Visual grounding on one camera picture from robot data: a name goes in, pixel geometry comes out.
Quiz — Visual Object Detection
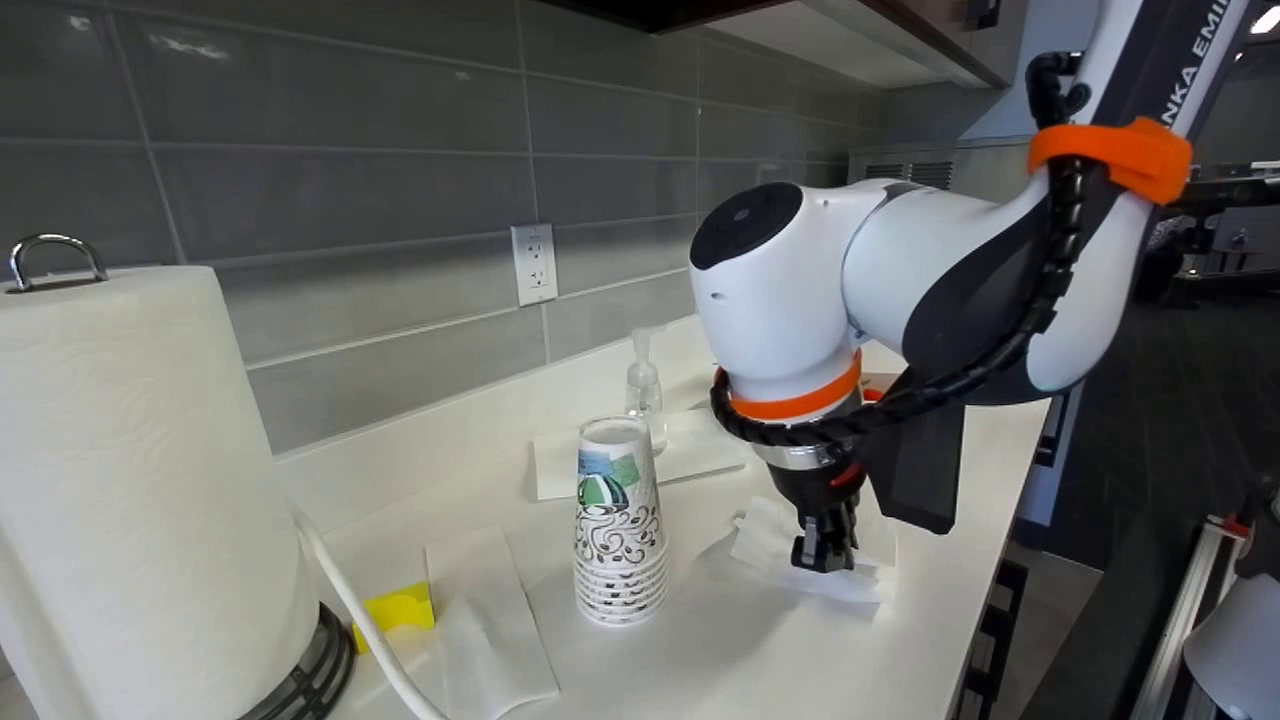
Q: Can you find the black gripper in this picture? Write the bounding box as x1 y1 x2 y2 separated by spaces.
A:
773 459 863 572

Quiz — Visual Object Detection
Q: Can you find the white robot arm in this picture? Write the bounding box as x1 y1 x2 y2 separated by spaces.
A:
690 0 1260 572

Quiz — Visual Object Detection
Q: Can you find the stack of patterned paper cups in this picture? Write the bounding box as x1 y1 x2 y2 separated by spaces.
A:
571 418 668 629

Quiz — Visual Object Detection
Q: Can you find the clear soap dispenser bottle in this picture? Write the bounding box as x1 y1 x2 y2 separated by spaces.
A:
624 330 666 452

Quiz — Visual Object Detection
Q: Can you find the white cloth near sponge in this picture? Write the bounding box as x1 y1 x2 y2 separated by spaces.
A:
423 535 559 720

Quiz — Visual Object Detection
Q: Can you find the yellow sponge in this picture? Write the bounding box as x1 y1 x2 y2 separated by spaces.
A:
363 580 438 637

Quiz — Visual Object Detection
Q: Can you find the white paper towel roll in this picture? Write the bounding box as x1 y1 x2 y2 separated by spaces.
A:
0 263 324 720

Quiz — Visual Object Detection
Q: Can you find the black paper towel holder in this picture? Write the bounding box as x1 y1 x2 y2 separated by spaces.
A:
0 227 362 720

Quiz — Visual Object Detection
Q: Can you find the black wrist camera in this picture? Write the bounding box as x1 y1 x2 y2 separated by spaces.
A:
863 404 965 535

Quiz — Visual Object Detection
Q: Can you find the white wall outlet near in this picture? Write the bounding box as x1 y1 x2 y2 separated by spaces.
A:
514 223 558 303

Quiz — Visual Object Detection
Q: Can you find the white cable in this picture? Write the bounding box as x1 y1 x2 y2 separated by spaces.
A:
291 518 446 720

